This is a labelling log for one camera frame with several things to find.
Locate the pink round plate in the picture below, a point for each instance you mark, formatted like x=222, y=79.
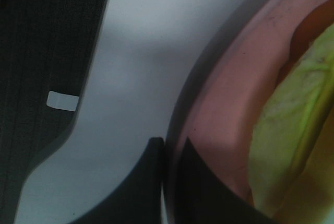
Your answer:
x=226, y=89

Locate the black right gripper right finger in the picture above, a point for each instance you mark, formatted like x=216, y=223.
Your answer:
x=201, y=198

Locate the white label on floor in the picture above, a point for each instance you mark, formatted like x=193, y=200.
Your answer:
x=62, y=101

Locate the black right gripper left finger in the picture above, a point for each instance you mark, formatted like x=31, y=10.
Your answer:
x=138, y=198

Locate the sandwich with lettuce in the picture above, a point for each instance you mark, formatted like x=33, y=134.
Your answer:
x=290, y=163

